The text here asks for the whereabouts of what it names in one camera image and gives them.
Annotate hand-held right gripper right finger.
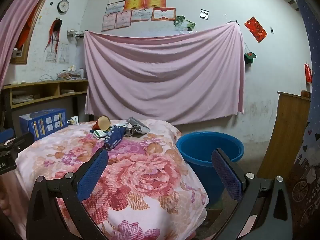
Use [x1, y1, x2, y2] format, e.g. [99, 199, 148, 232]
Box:
[211, 148, 293, 240]

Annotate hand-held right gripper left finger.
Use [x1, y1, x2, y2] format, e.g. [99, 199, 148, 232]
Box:
[26, 148, 109, 240]

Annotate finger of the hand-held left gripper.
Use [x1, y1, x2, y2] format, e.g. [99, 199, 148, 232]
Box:
[0, 128, 14, 142]
[0, 132, 35, 155]

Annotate blue plastic basin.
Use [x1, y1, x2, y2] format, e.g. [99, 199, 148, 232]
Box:
[176, 131, 245, 205]

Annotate green and white packet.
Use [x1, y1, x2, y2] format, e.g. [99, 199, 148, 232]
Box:
[93, 129, 108, 140]

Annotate blue snack packet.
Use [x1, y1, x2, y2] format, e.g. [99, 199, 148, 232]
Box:
[103, 124, 127, 151]

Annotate brown paper cup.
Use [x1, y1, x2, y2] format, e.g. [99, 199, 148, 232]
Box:
[91, 115, 111, 132]

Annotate grey wrapper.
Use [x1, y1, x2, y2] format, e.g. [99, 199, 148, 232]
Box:
[124, 116, 151, 137]

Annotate blue cardboard box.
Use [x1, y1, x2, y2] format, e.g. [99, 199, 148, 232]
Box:
[19, 108, 67, 141]

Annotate stack of papers in shelf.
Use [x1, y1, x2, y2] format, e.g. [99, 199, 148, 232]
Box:
[11, 94, 41, 105]

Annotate pink floral blanket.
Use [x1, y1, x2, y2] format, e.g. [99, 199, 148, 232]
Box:
[14, 119, 210, 240]

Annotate wooden shelf desk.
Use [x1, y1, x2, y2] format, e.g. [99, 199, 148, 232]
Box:
[1, 79, 89, 130]

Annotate wooden cabinet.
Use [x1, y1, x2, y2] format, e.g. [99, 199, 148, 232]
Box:
[257, 91, 312, 180]

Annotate stack of newspapers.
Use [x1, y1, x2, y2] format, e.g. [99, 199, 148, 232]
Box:
[57, 65, 85, 81]

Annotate red cloth in window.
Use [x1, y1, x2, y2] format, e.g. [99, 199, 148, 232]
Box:
[15, 11, 35, 51]

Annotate red tassel decoration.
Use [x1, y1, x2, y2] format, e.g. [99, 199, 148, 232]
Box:
[44, 17, 63, 53]

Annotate pink window curtain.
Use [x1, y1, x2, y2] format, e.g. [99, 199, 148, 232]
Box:
[0, 0, 58, 88]

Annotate pink hanging sheet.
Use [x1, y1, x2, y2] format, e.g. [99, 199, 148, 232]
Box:
[84, 21, 246, 125]

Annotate green cap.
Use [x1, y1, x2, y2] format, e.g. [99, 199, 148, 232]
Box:
[244, 52, 257, 64]

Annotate red hanging packet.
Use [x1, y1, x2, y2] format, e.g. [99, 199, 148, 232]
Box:
[304, 62, 313, 83]

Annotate green photo poster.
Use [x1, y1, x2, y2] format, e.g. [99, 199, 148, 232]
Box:
[174, 16, 196, 32]

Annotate blue printed curtain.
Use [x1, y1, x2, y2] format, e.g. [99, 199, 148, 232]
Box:
[285, 0, 320, 240]

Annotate tangled white wire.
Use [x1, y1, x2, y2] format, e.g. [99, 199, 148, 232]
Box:
[37, 73, 57, 82]

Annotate wooden window frame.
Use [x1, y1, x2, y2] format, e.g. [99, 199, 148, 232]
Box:
[9, 0, 58, 65]

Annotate white wall paper sheets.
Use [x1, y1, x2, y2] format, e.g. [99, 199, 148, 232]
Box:
[45, 43, 70, 63]

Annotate metal wall rack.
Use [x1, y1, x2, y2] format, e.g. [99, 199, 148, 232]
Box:
[67, 29, 86, 40]

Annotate round wall clock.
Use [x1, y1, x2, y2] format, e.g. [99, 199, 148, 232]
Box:
[57, 0, 70, 13]

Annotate red paper wall poster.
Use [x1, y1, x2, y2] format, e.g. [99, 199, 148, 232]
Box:
[244, 16, 268, 43]

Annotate group of wall certificates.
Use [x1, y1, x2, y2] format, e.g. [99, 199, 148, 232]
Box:
[101, 0, 192, 32]

